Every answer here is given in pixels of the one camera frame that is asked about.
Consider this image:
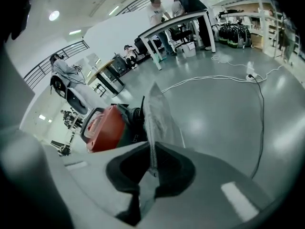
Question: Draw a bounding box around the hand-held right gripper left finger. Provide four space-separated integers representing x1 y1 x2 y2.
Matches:
4 129 155 227

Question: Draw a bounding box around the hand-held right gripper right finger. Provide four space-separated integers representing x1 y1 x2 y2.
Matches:
140 141 275 224

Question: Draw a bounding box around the red vacuum cleaner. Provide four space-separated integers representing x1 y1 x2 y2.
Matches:
80 103 149 154

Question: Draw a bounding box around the white shell chair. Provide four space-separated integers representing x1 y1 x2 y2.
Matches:
50 75 89 115

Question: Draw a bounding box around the round wooden table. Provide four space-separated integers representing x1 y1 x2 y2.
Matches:
86 59 126 98

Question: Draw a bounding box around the black metal railing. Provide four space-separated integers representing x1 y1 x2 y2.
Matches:
23 40 92 91

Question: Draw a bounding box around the white power strip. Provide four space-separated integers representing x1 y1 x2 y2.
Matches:
244 66 260 81

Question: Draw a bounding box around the white bin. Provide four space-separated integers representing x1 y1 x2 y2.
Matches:
180 42 197 58

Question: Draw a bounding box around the black and green backpack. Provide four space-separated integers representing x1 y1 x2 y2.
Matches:
218 24 235 45
227 24 253 49

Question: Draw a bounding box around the black swivel chair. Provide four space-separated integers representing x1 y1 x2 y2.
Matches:
169 24 194 45

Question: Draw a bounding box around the round ceiling light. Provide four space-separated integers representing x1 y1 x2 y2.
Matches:
48 10 61 22

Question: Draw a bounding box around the white table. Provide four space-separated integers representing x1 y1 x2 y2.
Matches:
137 9 217 71

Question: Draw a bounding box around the white shelving rack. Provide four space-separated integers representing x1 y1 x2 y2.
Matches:
211 0 302 65

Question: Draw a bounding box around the black vacuum hose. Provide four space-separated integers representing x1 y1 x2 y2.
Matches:
130 106 146 124

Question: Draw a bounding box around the black power cable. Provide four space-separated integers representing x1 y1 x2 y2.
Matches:
248 74 265 179

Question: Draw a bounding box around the long white cable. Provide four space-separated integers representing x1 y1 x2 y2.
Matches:
161 64 285 93

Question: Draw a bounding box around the coiled white cable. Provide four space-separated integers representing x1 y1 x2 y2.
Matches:
210 53 249 68

